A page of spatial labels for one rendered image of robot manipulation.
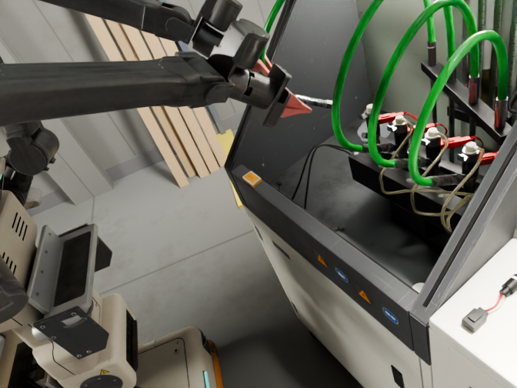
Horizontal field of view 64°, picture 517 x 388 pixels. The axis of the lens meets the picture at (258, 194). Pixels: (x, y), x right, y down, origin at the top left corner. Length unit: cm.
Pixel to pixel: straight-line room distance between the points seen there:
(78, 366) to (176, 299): 115
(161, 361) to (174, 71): 131
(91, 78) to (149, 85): 8
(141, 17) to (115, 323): 77
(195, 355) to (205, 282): 61
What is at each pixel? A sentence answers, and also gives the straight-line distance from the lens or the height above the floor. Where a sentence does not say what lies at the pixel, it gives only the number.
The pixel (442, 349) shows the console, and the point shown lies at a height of 92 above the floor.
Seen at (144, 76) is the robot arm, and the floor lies 144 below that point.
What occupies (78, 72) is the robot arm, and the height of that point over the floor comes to 149.
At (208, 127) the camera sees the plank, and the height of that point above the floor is 29.
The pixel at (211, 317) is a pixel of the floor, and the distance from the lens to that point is 209.
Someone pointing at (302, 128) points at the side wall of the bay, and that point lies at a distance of 127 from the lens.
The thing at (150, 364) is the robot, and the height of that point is 28.
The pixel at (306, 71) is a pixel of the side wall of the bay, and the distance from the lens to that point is 122.
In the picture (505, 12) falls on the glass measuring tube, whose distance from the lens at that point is 99.
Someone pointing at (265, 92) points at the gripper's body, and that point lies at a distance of 75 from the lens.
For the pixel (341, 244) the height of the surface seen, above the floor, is 95.
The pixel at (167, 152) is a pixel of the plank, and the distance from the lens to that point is 274.
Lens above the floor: 164
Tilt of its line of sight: 41 degrees down
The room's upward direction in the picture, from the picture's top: 24 degrees counter-clockwise
